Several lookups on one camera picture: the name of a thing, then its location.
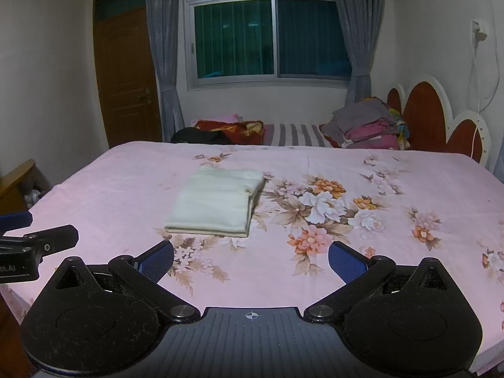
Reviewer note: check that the right grey curtain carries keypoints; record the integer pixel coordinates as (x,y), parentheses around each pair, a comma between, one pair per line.
(361,22)

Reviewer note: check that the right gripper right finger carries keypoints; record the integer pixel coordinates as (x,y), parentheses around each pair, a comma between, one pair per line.
(361,276)

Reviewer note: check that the black garment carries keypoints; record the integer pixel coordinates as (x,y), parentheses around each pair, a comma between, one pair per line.
(193,135)

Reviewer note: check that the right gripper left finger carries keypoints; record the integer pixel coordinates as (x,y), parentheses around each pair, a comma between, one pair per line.
(140,276)

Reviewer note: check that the brown wooden door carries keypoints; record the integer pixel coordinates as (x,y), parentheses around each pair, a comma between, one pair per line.
(125,75)

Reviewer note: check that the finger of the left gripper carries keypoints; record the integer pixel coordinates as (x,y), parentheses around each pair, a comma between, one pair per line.
(40,243)
(15,221)

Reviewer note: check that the left grey curtain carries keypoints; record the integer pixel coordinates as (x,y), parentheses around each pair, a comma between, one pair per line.
(163,27)

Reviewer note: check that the window with green glass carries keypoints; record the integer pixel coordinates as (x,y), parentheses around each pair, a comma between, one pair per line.
(263,41)

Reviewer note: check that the grey curtain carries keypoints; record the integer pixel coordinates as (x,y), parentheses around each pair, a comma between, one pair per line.
(361,22)
(163,27)

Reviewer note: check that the cream white cloth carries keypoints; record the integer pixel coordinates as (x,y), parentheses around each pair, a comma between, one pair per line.
(216,202)

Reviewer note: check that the red white headboard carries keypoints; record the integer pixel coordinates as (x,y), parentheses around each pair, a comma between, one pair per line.
(432,124)

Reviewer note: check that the stack of folded clothes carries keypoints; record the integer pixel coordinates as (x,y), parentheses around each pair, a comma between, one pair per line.
(371,123)

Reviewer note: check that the pink floral bed sheet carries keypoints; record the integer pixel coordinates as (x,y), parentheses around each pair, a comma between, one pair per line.
(406,205)

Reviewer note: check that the striped grey white pillow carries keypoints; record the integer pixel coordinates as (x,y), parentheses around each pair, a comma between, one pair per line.
(294,135)

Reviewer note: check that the wooden bedside cabinet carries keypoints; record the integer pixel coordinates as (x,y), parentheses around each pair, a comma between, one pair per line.
(22,188)

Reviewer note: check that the red orange blanket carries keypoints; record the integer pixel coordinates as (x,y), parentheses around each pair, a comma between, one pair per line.
(239,132)

